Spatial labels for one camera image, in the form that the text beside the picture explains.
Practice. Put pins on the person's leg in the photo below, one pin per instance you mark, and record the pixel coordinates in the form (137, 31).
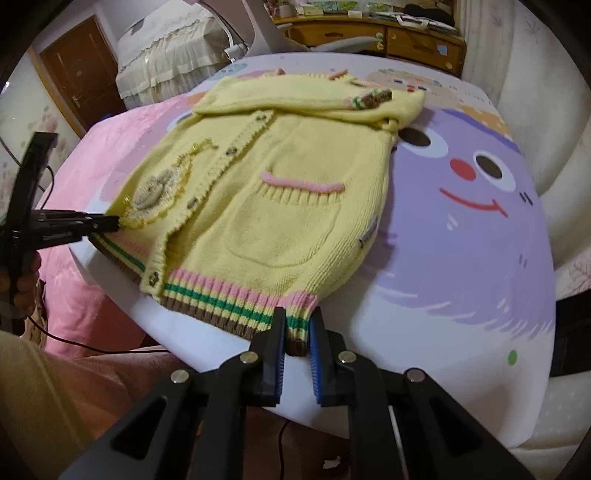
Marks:
(152, 378)

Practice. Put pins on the person's left hand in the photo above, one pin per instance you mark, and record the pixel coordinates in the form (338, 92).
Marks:
(30, 277)

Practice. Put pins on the white paper scrap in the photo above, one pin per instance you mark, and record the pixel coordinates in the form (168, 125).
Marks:
(332, 461)

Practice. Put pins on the brown wooden door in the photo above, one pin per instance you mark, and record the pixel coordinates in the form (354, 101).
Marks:
(78, 69)

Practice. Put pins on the lace covered cabinet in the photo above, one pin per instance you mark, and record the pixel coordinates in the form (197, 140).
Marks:
(161, 50)

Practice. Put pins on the pink fleece blanket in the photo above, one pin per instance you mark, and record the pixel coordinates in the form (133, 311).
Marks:
(92, 152)

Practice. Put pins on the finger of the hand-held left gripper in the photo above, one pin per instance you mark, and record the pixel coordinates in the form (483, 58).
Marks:
(99, 228)
(99, 216)

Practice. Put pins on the cartoon printed table cover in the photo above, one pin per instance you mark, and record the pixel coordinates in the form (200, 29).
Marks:
(461, 277)

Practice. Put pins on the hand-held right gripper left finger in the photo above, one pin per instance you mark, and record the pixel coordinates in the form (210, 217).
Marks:
(278, 350)

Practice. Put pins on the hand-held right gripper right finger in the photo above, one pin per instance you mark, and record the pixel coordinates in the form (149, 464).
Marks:
(316, 364)

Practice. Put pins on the yellow knit cardigan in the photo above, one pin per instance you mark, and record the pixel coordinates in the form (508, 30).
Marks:
(277, 217)

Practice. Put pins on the black knit hat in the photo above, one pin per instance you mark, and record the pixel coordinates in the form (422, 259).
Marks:
(441, 11)

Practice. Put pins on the person's cream clothing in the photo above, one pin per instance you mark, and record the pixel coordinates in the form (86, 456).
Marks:
(32, 406)

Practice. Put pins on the dark panel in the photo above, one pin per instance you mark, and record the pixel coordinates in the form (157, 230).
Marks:
(575, 337)

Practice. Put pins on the white grey office chair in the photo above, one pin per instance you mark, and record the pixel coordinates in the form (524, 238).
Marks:
(263, 27)

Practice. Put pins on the white tote bag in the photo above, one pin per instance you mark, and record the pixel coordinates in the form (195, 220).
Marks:
(411, 19)

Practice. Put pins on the wooden desk with drawers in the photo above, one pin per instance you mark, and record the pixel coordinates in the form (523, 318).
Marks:
(415, 44)

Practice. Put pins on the white leaf print curtain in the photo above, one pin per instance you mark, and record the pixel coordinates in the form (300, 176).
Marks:
(531, 69)

